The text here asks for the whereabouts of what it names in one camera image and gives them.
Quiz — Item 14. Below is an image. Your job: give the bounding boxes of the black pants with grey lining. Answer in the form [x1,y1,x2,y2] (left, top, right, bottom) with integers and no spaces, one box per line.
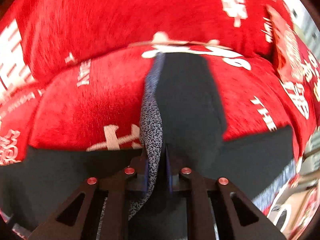
[1,53,296,239]

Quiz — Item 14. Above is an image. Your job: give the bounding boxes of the red wedding quilt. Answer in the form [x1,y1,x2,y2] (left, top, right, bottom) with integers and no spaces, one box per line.
[0,0,296,93]
[1,46,317,166]

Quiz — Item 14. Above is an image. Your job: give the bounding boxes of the red wedding quilt rear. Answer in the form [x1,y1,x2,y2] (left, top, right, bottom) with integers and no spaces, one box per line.
[0,0,296,93]

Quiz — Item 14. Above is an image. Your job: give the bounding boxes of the red pillow with gold print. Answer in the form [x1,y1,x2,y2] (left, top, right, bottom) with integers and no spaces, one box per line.
[266,5,319,127]

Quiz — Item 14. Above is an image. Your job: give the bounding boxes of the red wedding quilt front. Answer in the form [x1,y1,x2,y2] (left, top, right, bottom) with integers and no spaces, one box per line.
[1,46,317,166]

